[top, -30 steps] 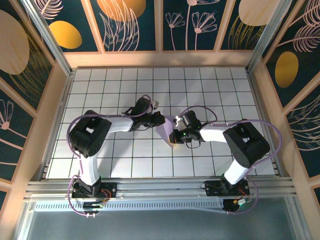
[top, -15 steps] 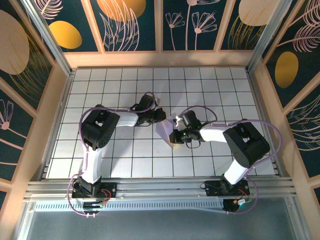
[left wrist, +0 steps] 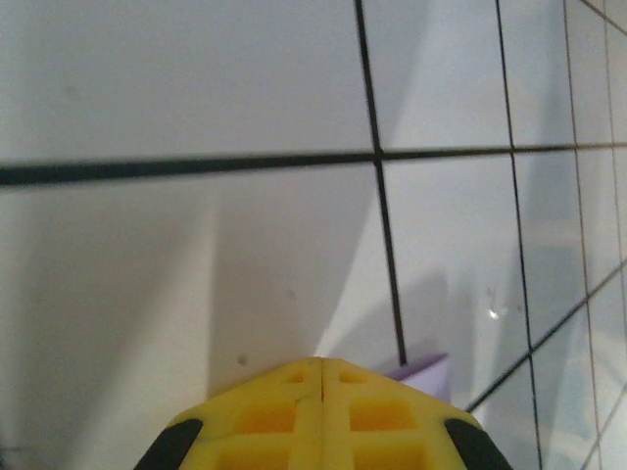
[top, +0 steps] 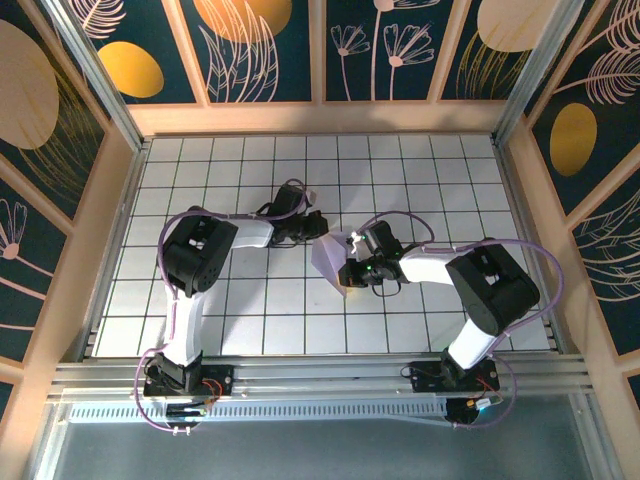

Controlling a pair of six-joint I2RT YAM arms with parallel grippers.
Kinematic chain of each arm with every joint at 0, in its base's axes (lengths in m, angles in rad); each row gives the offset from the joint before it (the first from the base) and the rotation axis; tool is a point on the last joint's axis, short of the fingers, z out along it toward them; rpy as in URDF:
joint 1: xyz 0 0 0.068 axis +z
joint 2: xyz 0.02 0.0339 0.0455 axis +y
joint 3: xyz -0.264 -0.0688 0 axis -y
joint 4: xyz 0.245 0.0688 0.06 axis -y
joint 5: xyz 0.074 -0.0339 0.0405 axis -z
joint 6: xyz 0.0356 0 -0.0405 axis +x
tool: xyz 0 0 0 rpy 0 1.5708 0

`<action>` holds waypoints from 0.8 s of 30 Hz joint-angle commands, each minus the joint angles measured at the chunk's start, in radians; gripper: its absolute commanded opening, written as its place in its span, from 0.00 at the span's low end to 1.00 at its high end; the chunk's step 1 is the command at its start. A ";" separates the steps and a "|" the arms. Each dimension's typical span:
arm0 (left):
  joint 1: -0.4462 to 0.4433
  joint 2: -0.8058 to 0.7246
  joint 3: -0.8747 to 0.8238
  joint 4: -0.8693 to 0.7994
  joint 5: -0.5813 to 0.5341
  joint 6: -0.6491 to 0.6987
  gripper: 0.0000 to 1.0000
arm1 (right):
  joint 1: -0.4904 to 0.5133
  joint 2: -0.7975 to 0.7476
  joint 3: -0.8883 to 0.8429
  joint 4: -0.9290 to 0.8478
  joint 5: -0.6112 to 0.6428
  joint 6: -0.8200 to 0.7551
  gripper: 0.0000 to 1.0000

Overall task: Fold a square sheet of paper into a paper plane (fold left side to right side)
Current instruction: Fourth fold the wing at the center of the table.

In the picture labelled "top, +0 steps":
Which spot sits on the light purple paper sheet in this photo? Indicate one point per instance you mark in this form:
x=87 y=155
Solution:
x=327 y=255

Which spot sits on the aluminium table side rail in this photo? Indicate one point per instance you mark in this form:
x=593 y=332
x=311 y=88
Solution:
x=112 y=250
x=516 y=200

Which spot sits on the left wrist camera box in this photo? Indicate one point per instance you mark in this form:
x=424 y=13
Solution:
x=312 y=196

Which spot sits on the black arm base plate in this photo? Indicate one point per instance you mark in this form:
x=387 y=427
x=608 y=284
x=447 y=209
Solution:
x=225 y=375
x=425 y=377

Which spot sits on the black controller module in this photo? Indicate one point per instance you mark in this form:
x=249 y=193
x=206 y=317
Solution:
x=185 y=412
x=462 y=412

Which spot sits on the aluminium mounting rail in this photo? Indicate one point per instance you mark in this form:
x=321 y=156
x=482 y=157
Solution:
x=320 y=375

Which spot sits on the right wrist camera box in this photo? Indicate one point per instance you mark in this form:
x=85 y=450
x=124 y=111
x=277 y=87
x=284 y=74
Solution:
x=356 y=241

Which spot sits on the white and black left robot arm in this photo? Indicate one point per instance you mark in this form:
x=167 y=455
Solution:
x=187 y=330

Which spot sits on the aluminium corner post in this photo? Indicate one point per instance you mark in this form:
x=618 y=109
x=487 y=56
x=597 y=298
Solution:
x=536 y=75
x=100 y=82

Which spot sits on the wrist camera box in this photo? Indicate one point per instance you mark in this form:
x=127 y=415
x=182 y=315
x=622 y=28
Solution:
x=356 y=241
x=312 y=196

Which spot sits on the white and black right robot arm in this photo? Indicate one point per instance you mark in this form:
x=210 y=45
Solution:
x=425 y=267

